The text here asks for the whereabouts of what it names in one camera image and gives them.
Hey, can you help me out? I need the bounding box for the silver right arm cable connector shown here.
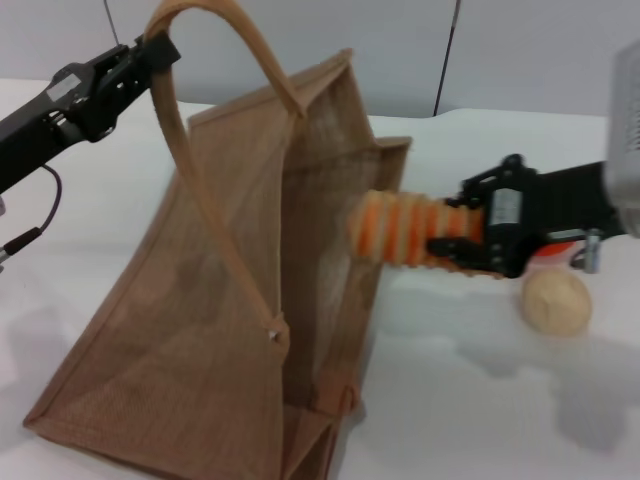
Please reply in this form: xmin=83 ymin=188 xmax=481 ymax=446
xmin=569 ymin=228 xmax=602 ymax=276

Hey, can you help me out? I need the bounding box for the orange striped bread loaf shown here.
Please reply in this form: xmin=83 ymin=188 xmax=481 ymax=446
xmin=346 ymin=189 xmax=487 ymax=275

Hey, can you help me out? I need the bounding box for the brown jute handbag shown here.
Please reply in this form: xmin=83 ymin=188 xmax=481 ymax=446
xmin=22 ymin=0 xmax=414 ymax=480

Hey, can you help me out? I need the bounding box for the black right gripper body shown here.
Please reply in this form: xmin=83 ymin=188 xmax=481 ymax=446
xmin=478 ymin=153 xmax=620 ymax=280

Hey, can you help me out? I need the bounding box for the orange persimmon toy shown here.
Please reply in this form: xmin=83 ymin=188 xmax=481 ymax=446
xmin=535 ymin=241 xmax=577 ymax=265

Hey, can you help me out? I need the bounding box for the beige egg yolk pastry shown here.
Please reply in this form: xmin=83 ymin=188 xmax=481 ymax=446
xmin=522 ymin=267 xmax=594 ymax=337

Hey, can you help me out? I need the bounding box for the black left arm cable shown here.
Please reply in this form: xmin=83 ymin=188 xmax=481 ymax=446
xmin=0 ymin=163 xmax=64 ymax=262

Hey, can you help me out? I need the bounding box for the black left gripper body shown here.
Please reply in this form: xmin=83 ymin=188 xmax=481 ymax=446
xmin=0 ymin=43 xmax=152 ymax=195

